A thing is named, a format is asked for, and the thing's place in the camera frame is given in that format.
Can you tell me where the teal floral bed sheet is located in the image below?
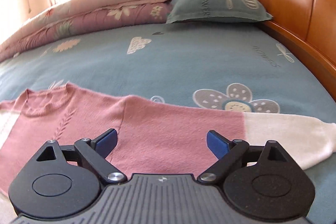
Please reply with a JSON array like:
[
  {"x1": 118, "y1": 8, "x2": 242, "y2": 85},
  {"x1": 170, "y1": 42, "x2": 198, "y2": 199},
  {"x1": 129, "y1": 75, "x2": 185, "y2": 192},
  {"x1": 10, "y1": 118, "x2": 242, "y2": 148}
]
[{"x1": 1, "y1": 22, "x2": 335, "y2": 223}]

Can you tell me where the folded pink floral quilt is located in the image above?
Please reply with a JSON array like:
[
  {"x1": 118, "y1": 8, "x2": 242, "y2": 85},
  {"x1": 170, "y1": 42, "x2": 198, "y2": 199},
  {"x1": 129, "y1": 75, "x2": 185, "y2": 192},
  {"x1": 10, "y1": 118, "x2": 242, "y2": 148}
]
[{"x1": 1, "y1": 0, "x2": 172, "y2": 61}]

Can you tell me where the pink and cream sweater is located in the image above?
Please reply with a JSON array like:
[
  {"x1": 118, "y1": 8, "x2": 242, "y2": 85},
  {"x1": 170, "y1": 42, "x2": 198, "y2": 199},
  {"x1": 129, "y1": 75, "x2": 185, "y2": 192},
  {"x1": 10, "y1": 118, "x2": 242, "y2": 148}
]
[{"x1": 1, "y1": 83, "x2": 335, "y2": 193}]

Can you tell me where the teal flowers pillow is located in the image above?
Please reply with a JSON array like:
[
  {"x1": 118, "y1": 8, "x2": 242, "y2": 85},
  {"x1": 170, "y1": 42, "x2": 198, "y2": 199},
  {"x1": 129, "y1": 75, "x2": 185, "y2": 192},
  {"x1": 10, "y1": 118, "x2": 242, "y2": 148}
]
[{"x1": 166, "y1": 0, "x2": 273, "y2": 24}]

